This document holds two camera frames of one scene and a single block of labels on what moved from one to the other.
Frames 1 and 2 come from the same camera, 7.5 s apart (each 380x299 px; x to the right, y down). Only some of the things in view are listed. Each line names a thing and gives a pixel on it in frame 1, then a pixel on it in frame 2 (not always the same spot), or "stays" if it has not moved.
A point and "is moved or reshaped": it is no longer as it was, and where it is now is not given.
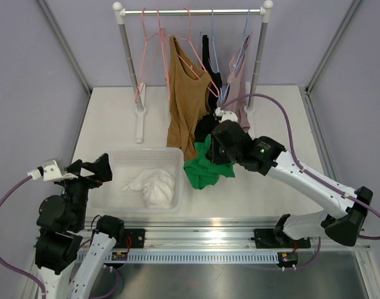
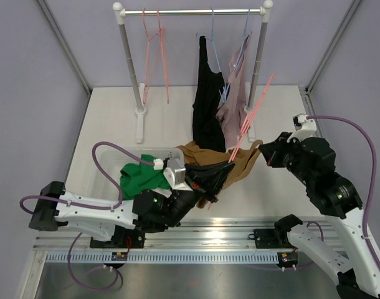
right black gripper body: (221, 156) to (286, 154)
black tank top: (205, 129) stays
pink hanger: (188, 39) to (246, 123)
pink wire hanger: (137, 99) to (159, 32)
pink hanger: (160, 32) stays
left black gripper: (100, 167) to (207, 179)
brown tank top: (188, 99) is moved or reshaped
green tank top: (201, 172) is moved or reshaped
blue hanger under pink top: (235, 70) stays
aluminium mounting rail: (214, 233) stays
